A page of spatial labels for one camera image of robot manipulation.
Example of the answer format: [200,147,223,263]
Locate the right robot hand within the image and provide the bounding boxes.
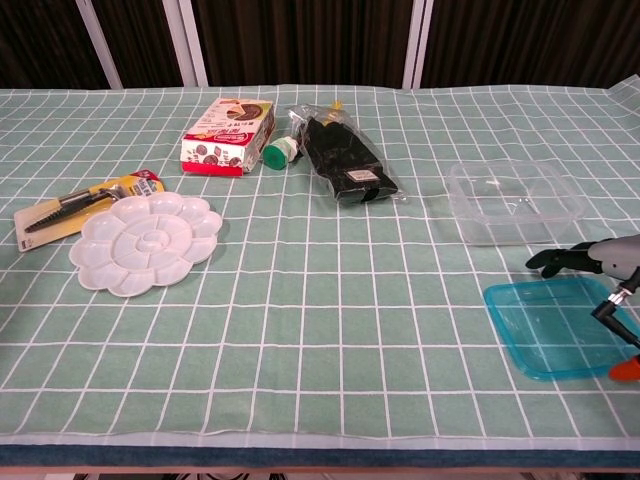
[525,237,640,384]

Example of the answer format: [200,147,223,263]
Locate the blue translucent square lid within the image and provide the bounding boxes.
[483,278,640,382]

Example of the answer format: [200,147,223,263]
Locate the clear plastic container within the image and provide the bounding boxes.
[446,159,588,248]

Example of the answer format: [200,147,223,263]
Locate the red white cookie box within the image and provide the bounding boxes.
[179,96,277,177]

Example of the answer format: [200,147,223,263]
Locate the black gloves in clear bag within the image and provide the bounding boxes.
[285,99,409,209]

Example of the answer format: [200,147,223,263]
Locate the green checked tablecloth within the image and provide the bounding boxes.
[0,74,640,451]

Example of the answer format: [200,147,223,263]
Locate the small bottle with green cap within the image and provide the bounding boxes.
[262,135,301,171]

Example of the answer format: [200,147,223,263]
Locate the dark pleated curtain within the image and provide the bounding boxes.
[0,0,640,91]

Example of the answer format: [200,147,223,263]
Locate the white flower paint palette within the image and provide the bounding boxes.
[68,191,225,299]

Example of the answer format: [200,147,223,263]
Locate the razor in yellow blister pack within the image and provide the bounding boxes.
[13,168,167,253]

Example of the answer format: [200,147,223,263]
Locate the black hand cable with connector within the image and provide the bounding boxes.
[591,269,640,351]

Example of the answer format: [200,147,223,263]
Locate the white metal frame post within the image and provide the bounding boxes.
[160,0,210,87]
[75,0,124,90]
[401,0,435,90]

